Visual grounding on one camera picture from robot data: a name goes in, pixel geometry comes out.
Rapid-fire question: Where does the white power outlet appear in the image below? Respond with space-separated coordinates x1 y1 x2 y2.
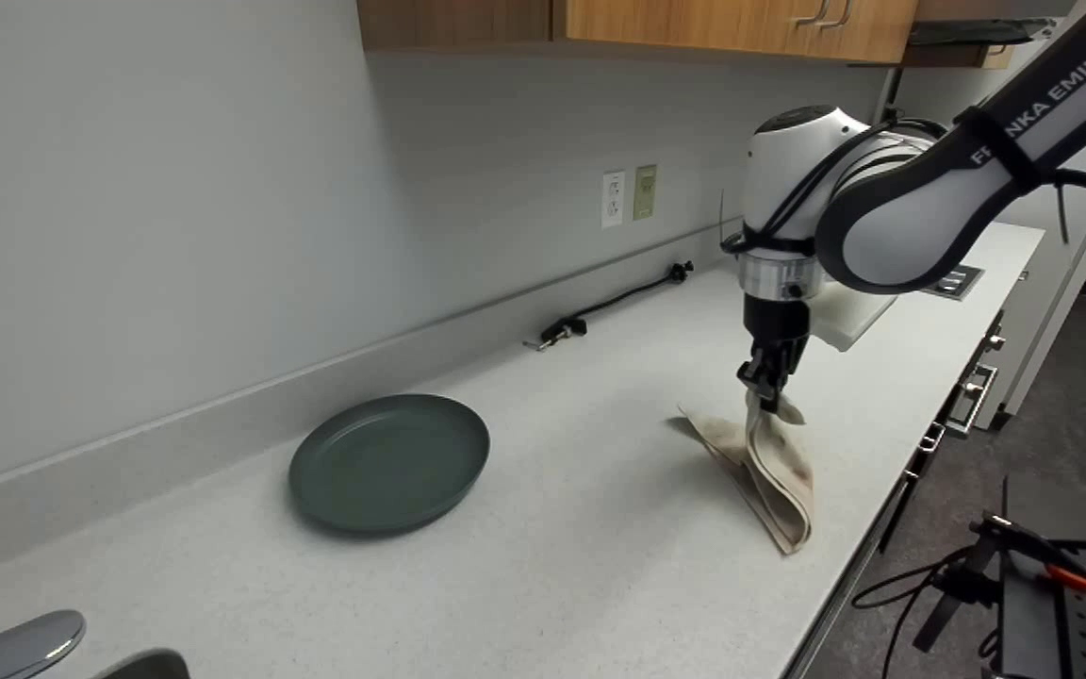
599 169 630 227

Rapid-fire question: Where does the dark green plate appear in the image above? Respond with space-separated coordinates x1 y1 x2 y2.
286 393 489 539

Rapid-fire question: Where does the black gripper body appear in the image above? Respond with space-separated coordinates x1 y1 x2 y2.
738 299 810 393

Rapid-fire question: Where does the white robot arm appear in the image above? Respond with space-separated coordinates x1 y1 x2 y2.
726 16 1086 412

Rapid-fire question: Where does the black cable on counter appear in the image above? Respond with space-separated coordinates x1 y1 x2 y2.
533 258 697 350

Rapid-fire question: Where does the beige wall plate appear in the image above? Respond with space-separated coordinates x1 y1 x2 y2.
634 164 659 222

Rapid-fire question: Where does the stained beige towel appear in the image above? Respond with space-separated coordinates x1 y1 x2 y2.
669 397 815 559

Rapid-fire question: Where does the wooden wall cabinet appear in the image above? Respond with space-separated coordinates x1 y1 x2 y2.
360 0 922 63

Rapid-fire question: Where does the black tripod with orange clamp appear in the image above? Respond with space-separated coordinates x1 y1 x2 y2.
848 475 1086 679

